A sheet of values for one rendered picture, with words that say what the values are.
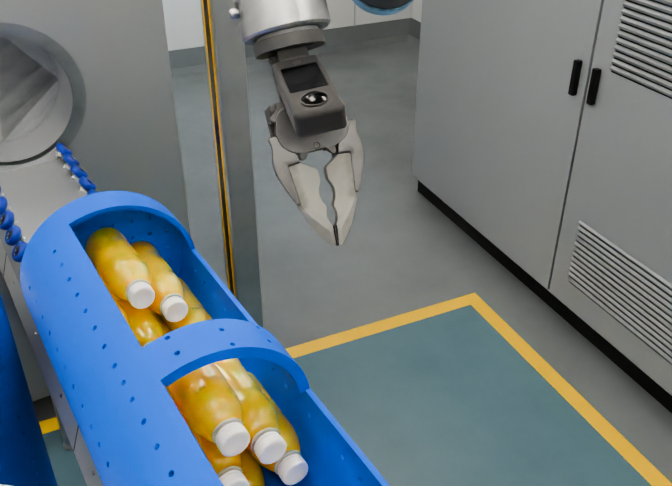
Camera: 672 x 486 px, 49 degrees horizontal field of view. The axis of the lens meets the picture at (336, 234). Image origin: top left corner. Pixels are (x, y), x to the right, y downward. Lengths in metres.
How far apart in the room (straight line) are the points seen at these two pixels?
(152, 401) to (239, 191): 0.77
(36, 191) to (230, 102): 0.69
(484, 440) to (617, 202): 0.89
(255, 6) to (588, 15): 1.95
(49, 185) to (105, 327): 1.04
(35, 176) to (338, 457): 1.31
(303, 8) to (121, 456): 0.53
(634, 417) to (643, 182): 0.78
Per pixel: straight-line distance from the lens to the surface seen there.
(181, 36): 5.45
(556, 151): 2.79
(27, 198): 1.98
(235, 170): 1.55
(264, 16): 0.73
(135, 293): 1.16
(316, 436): 1.04
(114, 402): 0.94
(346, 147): 0.74
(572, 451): 2.55
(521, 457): 2.49
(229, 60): 1.46
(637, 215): 2.56
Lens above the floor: 1.82
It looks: 32 degrees down
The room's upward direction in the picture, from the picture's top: straight up
